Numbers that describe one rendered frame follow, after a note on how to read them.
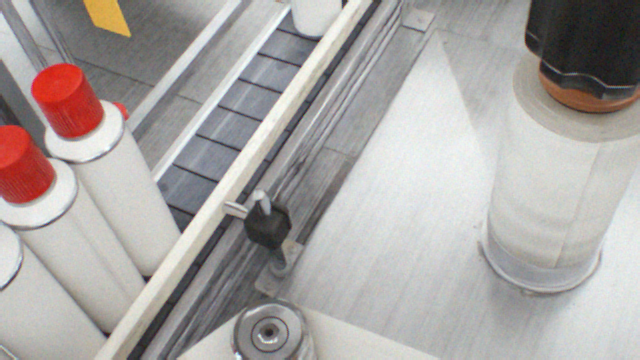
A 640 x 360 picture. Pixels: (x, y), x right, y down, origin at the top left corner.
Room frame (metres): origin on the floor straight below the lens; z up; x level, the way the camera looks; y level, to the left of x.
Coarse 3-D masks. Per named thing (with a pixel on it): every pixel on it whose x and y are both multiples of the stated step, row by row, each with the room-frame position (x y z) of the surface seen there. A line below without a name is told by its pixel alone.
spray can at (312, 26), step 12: (300, 0) 0.54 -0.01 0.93; (312, 0) 0.53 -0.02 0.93; (324, 0) 0.53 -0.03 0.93; (336, 0) 0.54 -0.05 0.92; (300, 12) 0.54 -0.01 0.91; (312, 12) 0.53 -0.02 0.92; (324, 12) 0.53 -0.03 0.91; (336, 12) 0.54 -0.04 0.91; (300, 24) 0.54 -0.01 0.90; (312, 24) 0.53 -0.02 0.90; (324, 24) 0.53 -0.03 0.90; (312, 36) 0.53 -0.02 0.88
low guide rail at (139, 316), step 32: (352, 0) 0.54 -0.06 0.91; (320, 64) 0.47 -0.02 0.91; (288, 96) 0.43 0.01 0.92; (256, 160) 0.37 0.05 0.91; (224, 192) 0.33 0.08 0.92; (192, 224) 0.31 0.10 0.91; (192, 256) 0.29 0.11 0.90; (160, 288) 0.26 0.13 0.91; (128, 320) 0.23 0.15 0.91; (128, 352) 0.22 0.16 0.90
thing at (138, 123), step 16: (240, 0) 0.51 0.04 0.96; (224, 16) 0.49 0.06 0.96; (208, 32) 0.47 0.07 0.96; (224, 32) 0.48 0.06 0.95; (192, 48) 0.46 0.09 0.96; (208, 48) 0.46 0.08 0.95; (176, 64) 0.44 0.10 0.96; (192, 64) 0.44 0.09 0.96; (160, 80) 0.42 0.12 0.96; (176, 80) 0.42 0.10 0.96; (160, 96) 0.41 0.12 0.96; (144, 112) 0.39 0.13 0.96; (160, 112) 0.40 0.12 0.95; (128, 128) 0.38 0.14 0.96; (144, 128) 0.38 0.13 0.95
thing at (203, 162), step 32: (288, 32) 0.55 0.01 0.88; (352, 32) 0.53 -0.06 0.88; (256, 64) 0.51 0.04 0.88; (288, 64) 0.50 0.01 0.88; (224, 96) 0.47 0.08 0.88; (256, 96) 0.47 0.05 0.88; (224, 128) 0.43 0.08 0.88; (256, 128) 0.43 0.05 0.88; (288, 128) 0.42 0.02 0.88; (192, 160) 0.40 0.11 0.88; (224, 160) 0.40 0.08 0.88; (192, 192) 0.37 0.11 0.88; (224, 224) 0.33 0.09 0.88; (160, 320) 0.25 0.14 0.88
